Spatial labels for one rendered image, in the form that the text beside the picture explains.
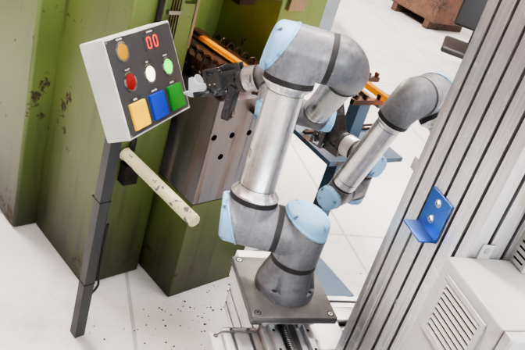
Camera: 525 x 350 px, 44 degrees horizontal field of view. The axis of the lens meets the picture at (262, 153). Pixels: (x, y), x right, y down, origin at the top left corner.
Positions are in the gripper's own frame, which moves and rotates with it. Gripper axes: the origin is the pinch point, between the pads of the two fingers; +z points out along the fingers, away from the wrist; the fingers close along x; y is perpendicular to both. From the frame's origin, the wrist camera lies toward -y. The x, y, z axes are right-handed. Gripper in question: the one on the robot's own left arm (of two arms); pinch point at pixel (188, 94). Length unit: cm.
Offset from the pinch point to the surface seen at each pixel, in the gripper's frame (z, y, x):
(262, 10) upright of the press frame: 4, 15, -77
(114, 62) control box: 4.6, 15.9, 24.6
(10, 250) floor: 109, -56, -10
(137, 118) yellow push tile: 3.9, -0.4, 22.5
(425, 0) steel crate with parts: 56, -51, -693
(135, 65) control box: 4.6, 13.3, 15.7
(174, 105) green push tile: 3.9, -2.3, 2.9
